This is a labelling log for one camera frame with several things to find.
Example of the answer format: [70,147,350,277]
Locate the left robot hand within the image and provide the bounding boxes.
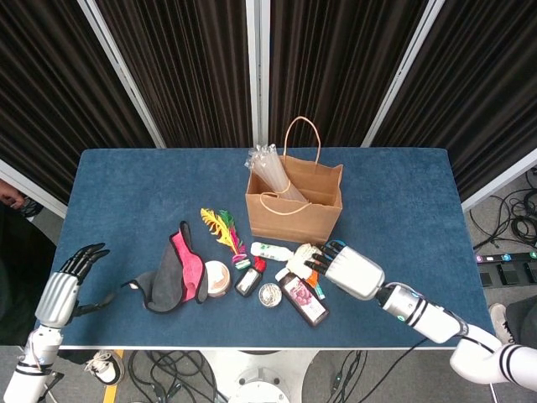
[35,242,115,328]

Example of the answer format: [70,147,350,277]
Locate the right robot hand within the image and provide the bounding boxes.
[305,239,386,301]

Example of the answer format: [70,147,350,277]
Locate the white plastic package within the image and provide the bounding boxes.
[284,243,326,289]

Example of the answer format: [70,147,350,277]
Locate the clear plastic pack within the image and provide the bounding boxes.
[245,144,310,202]

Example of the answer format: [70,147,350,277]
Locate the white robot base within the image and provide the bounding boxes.
[196,348,320,403]

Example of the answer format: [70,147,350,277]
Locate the brown paper carrier bag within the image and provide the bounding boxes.
[245,116,344,248]

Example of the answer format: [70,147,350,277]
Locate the bystander in black clothes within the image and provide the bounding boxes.
[0,180,91,379]

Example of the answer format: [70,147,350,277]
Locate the white black sneaker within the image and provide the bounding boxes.
[86,351,126,385]

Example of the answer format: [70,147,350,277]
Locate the white green plastic bottle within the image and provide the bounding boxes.
[250,242,295,262]

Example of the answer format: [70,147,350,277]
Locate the clear tub of paper clips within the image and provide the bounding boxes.
[258,283,283,309]

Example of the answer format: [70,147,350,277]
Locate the small black ink bottle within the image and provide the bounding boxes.
[234,256,268,297]

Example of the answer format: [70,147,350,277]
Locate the grey pink microfibre towel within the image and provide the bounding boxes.
[121,220,209,314]

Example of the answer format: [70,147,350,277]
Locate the colourful feather shuttlecock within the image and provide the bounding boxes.
[200,207,248,266]

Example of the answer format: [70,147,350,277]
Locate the clear jar of rubber bands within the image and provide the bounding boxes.
[204,259,232,298]

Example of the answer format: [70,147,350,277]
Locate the blue velvet table cover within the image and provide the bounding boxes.
[50,147,498,348]

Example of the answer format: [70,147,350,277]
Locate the black power strip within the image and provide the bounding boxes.
[475,250,537,265]

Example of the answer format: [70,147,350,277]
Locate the pale pink sneaker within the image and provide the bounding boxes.
[488,302,511,337]

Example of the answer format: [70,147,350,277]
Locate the bystander dark trouser leg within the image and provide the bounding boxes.
[505,300,537,348]

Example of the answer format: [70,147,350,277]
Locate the black pleated curtain panel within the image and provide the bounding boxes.
[0,0,156,207]
[371,0,537,202]
[268,0,429,149]
[96,0,253,149]

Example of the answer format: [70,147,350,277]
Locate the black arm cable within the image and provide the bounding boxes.
[360,338,430,403]

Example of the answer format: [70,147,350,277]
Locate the silver partition post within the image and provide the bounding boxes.
[361,0,446,149]
[77,0,166,149]
[0,158,68,219]
[461,158,537,213]
[245,0,271,149]

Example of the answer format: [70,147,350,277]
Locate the black floor cable tangle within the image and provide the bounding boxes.
[125,350,230,403]
[468,166,537,253]

